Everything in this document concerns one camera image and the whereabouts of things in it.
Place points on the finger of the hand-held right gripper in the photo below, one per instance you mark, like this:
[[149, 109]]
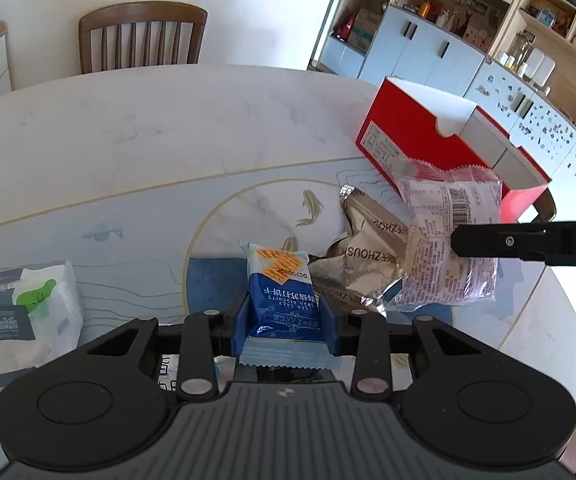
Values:
[[518, 242]]

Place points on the red cardboard box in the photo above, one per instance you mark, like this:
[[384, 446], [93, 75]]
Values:
[[403, 120]]

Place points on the white tissue pack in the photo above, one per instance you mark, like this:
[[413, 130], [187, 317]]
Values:
[[53, 320]]

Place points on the orange bottle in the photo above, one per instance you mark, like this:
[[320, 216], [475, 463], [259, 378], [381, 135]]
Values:
[[424, 8]]

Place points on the clear pink snack packet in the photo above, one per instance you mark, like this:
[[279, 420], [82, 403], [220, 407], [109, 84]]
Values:
[[443, 275]]

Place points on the pale blue door cabinet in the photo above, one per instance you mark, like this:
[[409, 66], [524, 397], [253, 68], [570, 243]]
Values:
[[408, 55]]

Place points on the white marble desktop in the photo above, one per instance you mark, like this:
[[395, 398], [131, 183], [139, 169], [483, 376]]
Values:
[[168, 125]]

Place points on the silver snack bag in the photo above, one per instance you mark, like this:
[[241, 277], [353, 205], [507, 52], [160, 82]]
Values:
[[363, 255]]

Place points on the glass jar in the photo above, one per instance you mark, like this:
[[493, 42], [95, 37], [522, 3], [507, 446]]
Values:
[[522, 50]]

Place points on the blue cracker packet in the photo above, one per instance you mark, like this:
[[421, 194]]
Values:
[[283, 300]]

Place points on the wooden shelf unit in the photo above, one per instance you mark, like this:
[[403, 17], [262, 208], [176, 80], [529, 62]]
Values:
[[563, 45]]

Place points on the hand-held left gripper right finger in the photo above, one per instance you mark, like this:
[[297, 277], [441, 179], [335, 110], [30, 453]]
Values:
[[329, 327]]

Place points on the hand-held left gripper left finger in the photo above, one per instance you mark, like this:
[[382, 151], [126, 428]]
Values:
[[242, 327]]

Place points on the brown cardboard carton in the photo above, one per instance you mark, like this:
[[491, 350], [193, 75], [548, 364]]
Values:
[[367, 27]]

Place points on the white speckled cabinet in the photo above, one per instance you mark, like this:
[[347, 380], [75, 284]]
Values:
[[533, 120]]

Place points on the red bag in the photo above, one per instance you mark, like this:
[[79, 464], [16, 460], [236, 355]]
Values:
[[344, 27]]

